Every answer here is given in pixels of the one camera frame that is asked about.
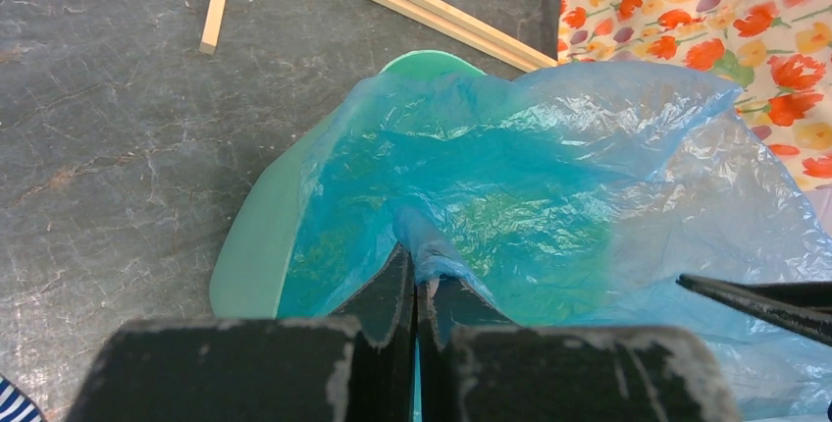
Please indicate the floral orange cloth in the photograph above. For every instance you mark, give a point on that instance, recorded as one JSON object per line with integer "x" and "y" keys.
{"x": 777, "y": 51}

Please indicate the blue plastic trash bag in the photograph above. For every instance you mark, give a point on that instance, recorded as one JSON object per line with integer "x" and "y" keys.
{"x": 570, "y": 196}

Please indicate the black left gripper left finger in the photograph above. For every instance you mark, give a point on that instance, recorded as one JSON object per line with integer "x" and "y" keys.
{"x": 355, "y": 364}

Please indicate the wooden clothes rack frame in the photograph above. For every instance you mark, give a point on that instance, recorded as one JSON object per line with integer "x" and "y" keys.
{"x": 460, "y": 26}

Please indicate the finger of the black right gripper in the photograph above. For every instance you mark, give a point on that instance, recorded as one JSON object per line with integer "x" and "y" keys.
{"x": 801, "y": 308}

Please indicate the blue striped cloth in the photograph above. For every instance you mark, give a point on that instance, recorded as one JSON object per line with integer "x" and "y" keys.
{"x": 16, "y": 406}

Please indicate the green plastic trash bin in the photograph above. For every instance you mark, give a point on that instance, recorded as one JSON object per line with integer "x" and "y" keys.
{"x": 250, "y": 275}

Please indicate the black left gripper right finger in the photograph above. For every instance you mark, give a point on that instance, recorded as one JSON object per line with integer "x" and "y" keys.
{"x": 479, "y": 365}

